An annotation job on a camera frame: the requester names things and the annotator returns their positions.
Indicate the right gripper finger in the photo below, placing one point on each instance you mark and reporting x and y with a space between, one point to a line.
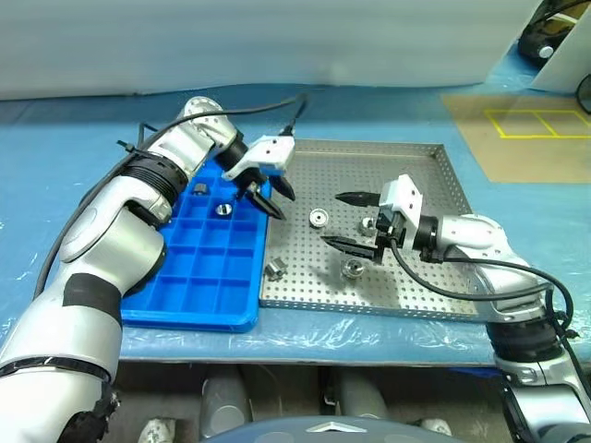
351 247
360 199

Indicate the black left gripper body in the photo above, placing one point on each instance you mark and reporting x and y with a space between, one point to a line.
251 182

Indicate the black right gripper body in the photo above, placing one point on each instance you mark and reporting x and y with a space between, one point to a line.
390 228

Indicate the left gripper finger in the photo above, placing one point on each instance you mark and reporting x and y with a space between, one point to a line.
282 187
267 205

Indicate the metal roller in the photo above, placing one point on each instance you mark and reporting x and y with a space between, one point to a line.
201 188
366 226
276 269
224 210
318 217
352 268

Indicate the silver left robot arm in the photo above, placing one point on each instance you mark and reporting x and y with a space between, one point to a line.
115 231

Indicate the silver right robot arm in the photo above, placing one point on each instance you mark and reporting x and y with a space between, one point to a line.
475 231

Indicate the perforated steel tray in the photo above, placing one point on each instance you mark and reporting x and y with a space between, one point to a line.
323 286

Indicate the blue compartment tray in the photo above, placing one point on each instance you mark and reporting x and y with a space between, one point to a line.
208 277

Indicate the perforated metal tray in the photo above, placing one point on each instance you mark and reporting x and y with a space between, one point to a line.
60 152

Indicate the cardboard sheet with yellow tape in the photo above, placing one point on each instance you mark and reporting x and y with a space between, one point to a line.
517 157

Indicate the grey cylindrical leg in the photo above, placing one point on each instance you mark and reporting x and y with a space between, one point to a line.
362 394
224 403

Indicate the dark blue-grey rounded housing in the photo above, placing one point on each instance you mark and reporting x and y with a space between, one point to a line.
332 431

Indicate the white rounded foot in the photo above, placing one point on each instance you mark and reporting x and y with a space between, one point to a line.
159 431
436 427

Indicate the black wheeled machine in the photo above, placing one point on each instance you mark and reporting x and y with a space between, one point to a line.
538 44

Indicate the white slanted board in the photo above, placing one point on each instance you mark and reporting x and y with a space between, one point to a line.
561 64

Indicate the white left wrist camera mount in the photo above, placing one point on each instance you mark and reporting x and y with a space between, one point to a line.
270 150

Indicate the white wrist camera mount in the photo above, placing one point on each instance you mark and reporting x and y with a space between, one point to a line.
406 194
270 150

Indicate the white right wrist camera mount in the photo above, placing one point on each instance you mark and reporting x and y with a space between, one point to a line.
406 194

